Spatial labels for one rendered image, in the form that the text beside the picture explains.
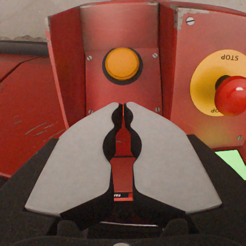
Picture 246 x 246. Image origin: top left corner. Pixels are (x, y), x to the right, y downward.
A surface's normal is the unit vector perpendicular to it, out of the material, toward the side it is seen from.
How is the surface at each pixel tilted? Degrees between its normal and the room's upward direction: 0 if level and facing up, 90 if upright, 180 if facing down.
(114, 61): 35
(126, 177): 90
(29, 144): 90
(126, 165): 90
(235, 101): 3
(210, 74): 0
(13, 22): 0
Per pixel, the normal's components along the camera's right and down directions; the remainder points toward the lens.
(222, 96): -0.53, 0.42
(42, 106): 0.18, -0.79
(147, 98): -0.02, 0.03
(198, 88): 0.00, 0.60
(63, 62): 1.00, -0.04
